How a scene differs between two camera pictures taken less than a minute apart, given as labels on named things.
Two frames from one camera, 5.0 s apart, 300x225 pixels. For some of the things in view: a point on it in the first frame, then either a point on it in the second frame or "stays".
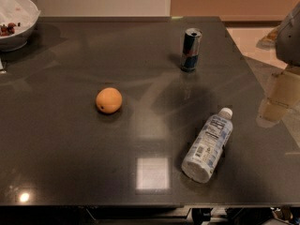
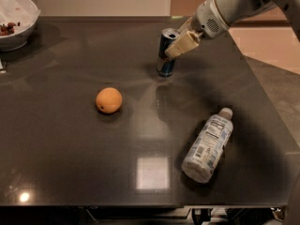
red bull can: [190, 51] to [166, 64]
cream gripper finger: [270, 112] to [187, 26]
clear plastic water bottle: [202, 156] stays
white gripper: [289, 44] to [208, 21]
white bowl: [18, 9] stays
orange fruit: [109, 99] stays
